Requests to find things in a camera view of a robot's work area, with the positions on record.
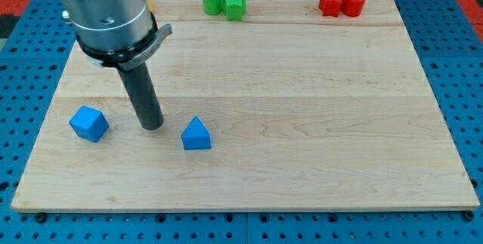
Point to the red star block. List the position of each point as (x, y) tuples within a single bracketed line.
[(330, 7)]

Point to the black clamp with grey lever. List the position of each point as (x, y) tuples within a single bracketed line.
[(143, 51)]

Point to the green cylinder block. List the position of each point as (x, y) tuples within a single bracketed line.
[(212, 7)]

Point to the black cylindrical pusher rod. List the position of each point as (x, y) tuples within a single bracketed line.
[(139, 87)]

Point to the yellow block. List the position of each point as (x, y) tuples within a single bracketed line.
[(150, 6)]

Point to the light wooden board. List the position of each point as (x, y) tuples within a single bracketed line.
[(306, 113)]

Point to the red cylinder block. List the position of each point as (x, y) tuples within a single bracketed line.
[(353, 8)]

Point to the green star block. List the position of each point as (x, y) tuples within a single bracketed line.
[(234, 9)]

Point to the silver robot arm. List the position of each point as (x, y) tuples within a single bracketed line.
[(111, 31)]

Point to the blue cube block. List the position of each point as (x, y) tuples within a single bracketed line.
[(89, 124)]

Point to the blue triangle block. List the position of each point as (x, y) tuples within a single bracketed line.
[(195, 136)]

